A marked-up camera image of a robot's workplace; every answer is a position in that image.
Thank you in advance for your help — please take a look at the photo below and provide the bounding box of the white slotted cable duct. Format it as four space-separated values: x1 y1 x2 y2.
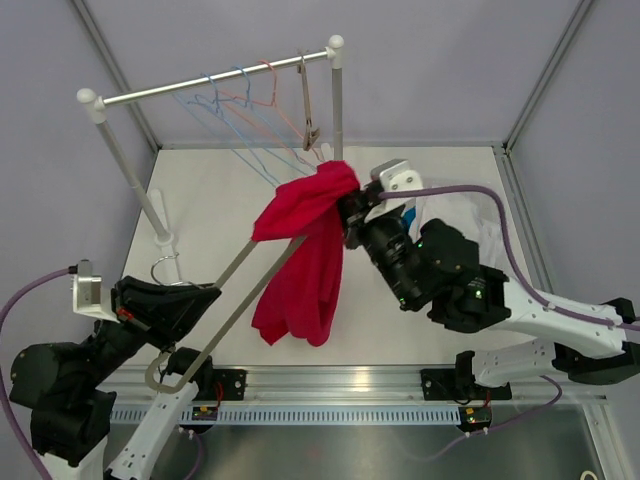
109 405 461 427

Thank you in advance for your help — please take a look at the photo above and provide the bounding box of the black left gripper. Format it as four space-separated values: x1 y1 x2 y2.
78 274 221 390

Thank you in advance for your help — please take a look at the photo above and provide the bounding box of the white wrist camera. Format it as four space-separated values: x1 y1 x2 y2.
365 159 424 223
71 259 116 322

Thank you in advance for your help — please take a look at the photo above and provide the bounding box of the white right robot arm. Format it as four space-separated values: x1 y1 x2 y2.
338 181 639 405

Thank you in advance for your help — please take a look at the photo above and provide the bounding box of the wooden clip hanger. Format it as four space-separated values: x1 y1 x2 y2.
297 50 321 151

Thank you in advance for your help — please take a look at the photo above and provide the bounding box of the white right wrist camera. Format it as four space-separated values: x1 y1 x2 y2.
365 159 424 223

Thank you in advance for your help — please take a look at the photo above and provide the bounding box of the magenta t shirt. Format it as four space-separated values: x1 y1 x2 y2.
251 161 360 347

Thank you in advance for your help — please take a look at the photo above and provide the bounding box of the white t shirt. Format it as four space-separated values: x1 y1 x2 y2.
409 192 506 271

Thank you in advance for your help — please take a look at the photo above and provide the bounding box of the blue t shirt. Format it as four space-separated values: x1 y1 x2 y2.
402 207 416 233

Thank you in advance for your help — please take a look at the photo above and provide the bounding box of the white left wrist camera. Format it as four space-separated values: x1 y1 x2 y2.
71 259 116 322

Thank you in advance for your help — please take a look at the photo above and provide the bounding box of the clothes rack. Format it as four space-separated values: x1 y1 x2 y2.
76 35 362 286

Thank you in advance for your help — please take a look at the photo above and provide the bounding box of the white plastic basket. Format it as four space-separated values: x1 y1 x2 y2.
414 174 516 291

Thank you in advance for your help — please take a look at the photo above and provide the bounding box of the light blue hanger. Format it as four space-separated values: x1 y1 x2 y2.
172 74 280 189
187 64 314 179

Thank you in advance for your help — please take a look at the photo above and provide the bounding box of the aluminium mounting rail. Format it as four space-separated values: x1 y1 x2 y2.
102 365 607 405

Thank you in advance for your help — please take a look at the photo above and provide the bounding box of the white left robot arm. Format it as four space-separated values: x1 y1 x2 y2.
1 268 221 479

